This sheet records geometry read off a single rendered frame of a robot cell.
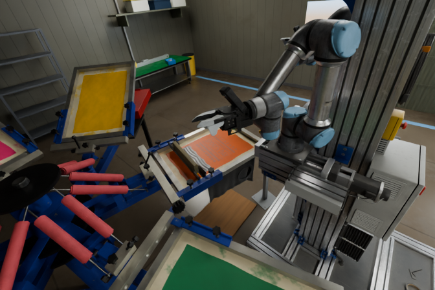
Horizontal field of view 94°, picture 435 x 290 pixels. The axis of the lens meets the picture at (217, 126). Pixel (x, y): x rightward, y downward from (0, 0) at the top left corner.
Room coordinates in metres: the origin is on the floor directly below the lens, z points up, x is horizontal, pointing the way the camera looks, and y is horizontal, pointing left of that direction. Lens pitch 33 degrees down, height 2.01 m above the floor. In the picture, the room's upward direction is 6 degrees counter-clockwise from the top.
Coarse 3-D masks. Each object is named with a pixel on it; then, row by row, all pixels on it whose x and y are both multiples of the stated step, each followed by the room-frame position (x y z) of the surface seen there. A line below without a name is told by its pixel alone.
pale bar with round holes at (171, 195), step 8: (144, 152) 1.24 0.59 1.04; (144, 160) 1.19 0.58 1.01; (152, 160) 1.14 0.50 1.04; (152, 168) 1.05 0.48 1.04; (160, 176) 0.97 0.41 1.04; (160, 184) 0.90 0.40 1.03; (168, 184) 0.89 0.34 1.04; (168, 192) 0.83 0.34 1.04; (168, 200) 0.81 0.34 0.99; (176, 200) 0.76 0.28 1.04
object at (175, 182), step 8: (184, 136) 1.48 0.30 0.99; (192, 136) 1.49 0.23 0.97; (248, 136) 1.41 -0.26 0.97; (256, 136) 1.37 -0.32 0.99; (152, 152) 1.30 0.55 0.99; (160, 152) 1.33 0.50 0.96; (160, 160) 1.19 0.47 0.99; (240, 160) 1.10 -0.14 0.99; (248, 160) 1.12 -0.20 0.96; (168, 168) 1.09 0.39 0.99; (224, 168) 1.03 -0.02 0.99; (232, 168) 1.04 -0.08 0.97; (168, 176) 1.01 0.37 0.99; (176, 184) 0.93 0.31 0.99
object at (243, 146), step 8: (232, 144) 1.34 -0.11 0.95; (240, 144) 1.33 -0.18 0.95; (248, 144) 1.31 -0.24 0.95; (240, 152) 1.23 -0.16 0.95; (208, 160) 1.17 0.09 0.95; (224, 160) 1.16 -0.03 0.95; (184, 168) 1.11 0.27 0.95; (216, 168) 1.07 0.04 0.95; (184, 176) 1.03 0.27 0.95; (192, 176) 1.02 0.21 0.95; (200, 176) 1.01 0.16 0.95
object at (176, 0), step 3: (171, 0) 5.97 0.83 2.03; (174, 0) 5.97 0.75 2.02; (177, 0) 6.05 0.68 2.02; (180, 0) 6.10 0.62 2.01; (183, 0) 6.18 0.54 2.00; (171, 3) 5.99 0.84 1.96; (174, 3) 5.96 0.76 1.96; (177, 3) 6.03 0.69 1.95; (180, 3) 6.09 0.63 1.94; (183, 3) 6.17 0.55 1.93; (174, 6) 5.95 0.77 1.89; (177, 6) 6.03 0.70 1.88
